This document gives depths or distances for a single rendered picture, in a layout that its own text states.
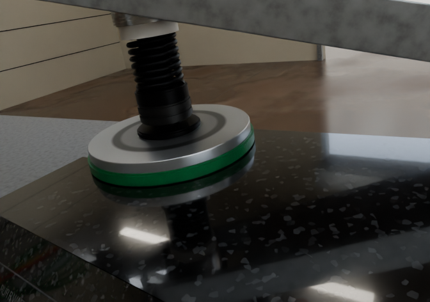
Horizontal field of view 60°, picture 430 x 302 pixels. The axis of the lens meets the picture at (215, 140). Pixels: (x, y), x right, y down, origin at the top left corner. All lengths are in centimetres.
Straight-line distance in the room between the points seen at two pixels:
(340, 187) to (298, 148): 10
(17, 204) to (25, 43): 570
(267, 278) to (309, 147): 22
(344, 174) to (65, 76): 618
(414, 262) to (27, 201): 38
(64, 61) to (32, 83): 67
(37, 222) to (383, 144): 37
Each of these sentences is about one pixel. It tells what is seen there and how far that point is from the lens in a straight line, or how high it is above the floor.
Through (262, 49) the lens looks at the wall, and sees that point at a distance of 564.
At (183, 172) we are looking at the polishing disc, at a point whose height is 83.
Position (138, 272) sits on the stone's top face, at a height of 82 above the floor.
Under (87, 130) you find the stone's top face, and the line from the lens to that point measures 68.
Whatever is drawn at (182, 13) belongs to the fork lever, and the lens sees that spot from 40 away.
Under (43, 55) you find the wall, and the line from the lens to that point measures 626.
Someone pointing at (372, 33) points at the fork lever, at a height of 95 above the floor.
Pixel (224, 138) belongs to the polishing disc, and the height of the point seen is 85.
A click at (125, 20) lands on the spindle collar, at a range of 44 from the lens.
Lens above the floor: 100
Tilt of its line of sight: 21 degrees down
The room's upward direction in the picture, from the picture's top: 9 degrees counter-clockwise
